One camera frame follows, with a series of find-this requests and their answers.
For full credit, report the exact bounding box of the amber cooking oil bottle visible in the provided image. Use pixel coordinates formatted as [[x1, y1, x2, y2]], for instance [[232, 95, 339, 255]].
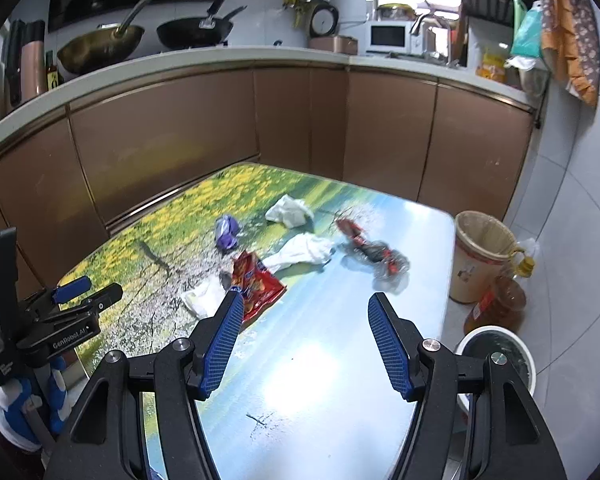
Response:
[[464, 245, 537, 335]]

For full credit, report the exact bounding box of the beige waste bin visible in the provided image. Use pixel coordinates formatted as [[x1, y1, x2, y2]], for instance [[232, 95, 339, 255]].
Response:
[[450, 210, 523, 305]]

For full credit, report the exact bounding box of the white plastic bag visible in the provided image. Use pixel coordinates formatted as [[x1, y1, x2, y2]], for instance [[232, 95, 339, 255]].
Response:
[[180, 277, 228, 320]]

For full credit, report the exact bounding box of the purple snack wrapper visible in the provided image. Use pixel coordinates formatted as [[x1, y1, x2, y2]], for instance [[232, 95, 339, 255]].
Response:
[[215, 215, 242, 251]]

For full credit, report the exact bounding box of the translucent plastic bag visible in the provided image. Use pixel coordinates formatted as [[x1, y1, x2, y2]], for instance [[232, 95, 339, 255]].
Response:
[[505, 55, 551, 97]]

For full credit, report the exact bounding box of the yellow detergent bottle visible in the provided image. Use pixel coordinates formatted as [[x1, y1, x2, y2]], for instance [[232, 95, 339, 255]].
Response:
[[476, 49, 508, 83]]

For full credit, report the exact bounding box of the wooden cutting board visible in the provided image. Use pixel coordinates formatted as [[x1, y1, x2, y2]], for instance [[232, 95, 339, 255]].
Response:
[[452, 25, 468, 66]]

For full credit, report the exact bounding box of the rose gold rice cooker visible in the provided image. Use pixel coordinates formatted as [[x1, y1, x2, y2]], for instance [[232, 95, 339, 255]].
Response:
[[307, 2, 359, 54]]

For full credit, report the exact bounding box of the white rimmed trash can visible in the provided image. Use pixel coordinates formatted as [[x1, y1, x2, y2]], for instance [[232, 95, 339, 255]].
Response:
[[452, 325, 537, 413]]

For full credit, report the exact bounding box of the person's left hand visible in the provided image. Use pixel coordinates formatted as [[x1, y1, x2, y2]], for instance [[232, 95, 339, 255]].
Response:
[[0, 355, 73, 453]]

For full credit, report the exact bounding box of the rose gold thermos flask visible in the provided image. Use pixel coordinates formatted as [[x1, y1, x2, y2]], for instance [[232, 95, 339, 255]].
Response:
[[5, 19, 48, 106]]

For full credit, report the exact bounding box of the green plastic bag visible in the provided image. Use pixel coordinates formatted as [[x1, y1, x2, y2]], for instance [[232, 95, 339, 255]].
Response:
[[510, 0, 545, 58]]

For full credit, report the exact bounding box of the steel kitchen faucet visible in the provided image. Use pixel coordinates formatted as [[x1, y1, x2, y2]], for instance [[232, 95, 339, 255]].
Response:
[[410, 12, 461, 67]]

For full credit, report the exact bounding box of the white microwave oven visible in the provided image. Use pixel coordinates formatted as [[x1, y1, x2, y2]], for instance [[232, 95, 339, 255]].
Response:
[[369, 21, 412, 53]]

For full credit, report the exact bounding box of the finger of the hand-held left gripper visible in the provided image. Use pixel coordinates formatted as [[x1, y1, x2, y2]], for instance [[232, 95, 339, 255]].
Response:
[[35, 282, 124, 333], [24, 275, 92, 314]]

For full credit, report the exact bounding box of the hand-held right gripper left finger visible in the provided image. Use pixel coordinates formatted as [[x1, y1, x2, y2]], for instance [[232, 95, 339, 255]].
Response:
[[42, 290, 246, 480]]

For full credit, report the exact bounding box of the red snack bag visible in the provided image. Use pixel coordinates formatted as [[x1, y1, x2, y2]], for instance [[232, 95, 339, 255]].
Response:
[[230, 250, 287, 325]]

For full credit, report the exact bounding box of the black frying pan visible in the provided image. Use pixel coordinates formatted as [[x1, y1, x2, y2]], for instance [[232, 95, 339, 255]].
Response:
[[156, 0, 248, 51]]

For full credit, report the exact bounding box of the white tissue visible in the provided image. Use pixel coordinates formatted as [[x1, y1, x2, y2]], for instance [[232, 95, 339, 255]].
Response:
[[265, 195, 315, 228], [262, 233, 337, 271]]

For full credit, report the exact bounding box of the brass wok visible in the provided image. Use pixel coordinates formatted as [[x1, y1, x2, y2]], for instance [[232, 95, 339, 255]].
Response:
[[56, 0, 165, 75]]

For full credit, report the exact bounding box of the white kitchen countertop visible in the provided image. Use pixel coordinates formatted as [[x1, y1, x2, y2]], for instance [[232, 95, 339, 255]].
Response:
[[0, 45, 536, 161]]

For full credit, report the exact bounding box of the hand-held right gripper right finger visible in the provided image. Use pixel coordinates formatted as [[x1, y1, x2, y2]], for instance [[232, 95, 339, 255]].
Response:
[[368, 291, 568, 480]]

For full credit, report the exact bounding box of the floral orange trimmed apron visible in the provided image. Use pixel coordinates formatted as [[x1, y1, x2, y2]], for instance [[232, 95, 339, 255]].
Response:
[[539, 0, 600, 107]]

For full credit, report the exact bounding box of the steel pot with lid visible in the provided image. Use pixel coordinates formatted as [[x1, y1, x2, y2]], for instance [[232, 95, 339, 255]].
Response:
[[377, 4, 416, 22]]

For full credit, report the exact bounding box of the clear wrapper with red print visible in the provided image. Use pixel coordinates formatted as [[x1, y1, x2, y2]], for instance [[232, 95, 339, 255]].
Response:
[[352, 240, 411, 293]]

